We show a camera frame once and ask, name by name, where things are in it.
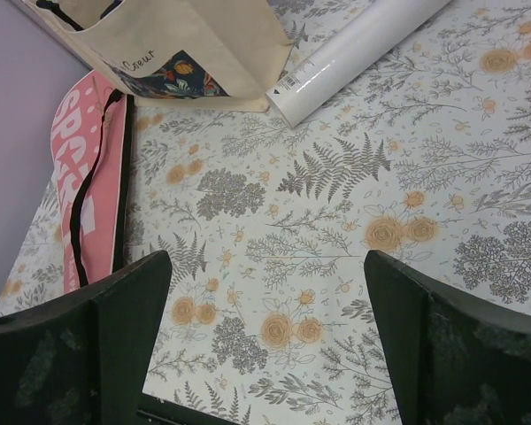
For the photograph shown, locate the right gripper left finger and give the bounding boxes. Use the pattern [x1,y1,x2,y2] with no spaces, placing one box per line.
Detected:
[0,251,172,424]

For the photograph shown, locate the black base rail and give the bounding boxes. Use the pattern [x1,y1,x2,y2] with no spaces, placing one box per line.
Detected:
[134,393,228,425]

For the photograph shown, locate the beige canvas tote bag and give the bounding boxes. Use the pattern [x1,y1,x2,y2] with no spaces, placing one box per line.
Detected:
[25,0,292,112]

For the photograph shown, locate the white shuttlecock tube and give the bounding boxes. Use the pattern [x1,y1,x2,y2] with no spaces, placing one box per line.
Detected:
[265,0,448,128]

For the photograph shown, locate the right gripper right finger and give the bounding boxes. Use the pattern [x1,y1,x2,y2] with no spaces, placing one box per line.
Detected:
[364,251,531,424]

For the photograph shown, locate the pink racket cover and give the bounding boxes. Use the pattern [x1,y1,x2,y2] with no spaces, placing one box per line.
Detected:
[50,71,135,293]

